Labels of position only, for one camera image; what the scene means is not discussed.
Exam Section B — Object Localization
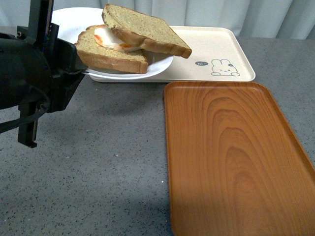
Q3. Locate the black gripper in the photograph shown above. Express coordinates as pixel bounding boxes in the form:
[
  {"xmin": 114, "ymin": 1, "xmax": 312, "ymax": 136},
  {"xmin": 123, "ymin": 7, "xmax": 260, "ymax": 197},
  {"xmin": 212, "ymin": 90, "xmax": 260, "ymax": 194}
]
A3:
[{"xmin": 0, "ymin": 0, "xmax": 88, "ymax": 148}]

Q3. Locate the white round plate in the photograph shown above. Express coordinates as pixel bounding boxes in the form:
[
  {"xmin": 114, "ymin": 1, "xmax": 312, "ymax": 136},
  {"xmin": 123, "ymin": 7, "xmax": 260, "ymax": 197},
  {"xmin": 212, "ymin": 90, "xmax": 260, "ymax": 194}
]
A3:
[{"xmin": 52, "ymin": 7, "xmax": 173, "ymax": 82}]

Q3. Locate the toasted bread slice top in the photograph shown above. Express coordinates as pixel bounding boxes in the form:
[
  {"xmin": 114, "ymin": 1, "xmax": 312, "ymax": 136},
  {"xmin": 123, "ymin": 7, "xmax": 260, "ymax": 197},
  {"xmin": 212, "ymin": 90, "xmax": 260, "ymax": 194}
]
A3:
[{"xmin": 102, "ymin": 4, "xmax": 192, "ymax": 59}]

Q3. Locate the bottom bread slice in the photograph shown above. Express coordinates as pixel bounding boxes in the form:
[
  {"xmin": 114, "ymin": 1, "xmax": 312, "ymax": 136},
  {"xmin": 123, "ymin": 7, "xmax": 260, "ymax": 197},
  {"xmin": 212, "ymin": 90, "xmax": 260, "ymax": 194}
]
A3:
[{"xmin": 74, "ymin": 25, "xmax": 148, "ymax": 74}]

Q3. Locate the fried egg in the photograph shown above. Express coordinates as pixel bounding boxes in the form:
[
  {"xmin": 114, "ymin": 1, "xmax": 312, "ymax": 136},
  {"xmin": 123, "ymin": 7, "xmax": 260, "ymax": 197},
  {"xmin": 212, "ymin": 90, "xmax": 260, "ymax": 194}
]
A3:
[{"xmin": 94, "ymin": 25, "xmax": 142, "ymax": 52}]

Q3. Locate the pink rabbit tray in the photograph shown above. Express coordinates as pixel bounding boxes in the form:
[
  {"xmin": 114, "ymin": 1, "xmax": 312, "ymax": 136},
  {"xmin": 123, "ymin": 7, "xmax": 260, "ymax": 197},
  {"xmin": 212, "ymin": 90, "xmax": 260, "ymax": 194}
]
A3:
[{"xmin": 87, "ymin": 26, "xmax": 255, "ymax": 83}]

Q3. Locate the brown wooden tray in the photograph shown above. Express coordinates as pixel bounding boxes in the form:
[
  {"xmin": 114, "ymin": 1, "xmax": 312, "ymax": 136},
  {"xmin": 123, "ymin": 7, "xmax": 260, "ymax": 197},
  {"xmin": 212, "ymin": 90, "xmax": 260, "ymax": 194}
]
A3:
[{"xmin": 164, "ymin": 82, "xmax": 315, "ymax": 236}]

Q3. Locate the grey-white curtain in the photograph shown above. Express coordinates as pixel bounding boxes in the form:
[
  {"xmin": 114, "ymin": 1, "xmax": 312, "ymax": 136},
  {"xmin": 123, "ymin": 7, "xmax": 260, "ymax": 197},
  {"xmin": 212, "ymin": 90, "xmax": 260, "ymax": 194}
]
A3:
[{"xmin": 0, "ymin": 0, "xmax": 315, "ymax": 40}]

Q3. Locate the black cable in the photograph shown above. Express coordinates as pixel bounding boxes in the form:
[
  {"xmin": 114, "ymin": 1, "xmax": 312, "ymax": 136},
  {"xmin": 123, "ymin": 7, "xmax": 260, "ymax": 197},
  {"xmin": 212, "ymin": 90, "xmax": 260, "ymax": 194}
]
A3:
[{"xmin": 0, "ymin": 85, "xmax": 51, "ymax": 134}]

